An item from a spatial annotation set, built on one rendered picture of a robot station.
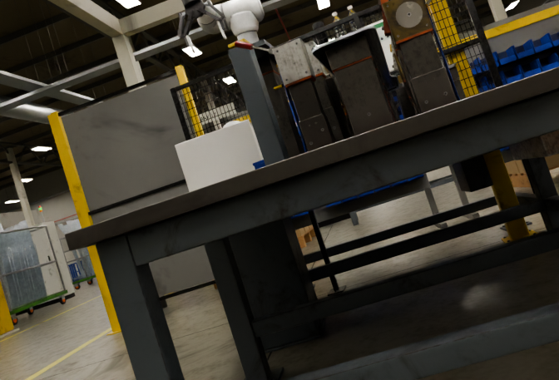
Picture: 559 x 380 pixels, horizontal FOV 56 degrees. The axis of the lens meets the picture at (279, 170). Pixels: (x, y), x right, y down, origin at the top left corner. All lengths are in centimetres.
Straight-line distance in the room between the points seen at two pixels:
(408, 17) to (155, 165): 340
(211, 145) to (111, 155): 248
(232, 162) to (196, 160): 17
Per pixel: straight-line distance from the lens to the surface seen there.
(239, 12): 267
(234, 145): 239
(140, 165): 470
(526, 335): 124
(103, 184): 484
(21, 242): 1271
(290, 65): 159
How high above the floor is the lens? 62
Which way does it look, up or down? 3 degrees up
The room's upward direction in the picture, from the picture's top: 18 degrees counter-clockwise
